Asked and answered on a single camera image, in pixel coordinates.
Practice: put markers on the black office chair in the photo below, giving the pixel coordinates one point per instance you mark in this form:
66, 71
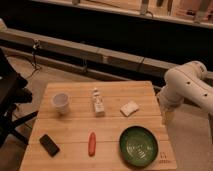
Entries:
12, 91

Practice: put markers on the white sponge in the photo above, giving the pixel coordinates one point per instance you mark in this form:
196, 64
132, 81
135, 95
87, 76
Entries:
129, 108

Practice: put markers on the white paper cup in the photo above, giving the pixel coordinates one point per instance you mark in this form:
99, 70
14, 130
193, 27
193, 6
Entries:
60, 103

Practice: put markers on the black eraser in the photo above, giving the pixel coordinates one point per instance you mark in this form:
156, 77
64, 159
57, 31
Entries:
49, 145

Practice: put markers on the orange carrot toy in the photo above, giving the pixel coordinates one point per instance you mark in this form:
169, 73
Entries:
92, 144

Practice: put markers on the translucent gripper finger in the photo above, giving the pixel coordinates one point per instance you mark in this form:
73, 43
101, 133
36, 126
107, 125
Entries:
168, 115

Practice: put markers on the green plate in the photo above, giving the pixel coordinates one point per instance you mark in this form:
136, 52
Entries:
138, 146

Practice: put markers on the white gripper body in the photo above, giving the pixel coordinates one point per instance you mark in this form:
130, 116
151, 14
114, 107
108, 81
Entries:
166, 98

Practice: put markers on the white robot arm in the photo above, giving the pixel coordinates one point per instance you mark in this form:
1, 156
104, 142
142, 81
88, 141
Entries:
185, 82

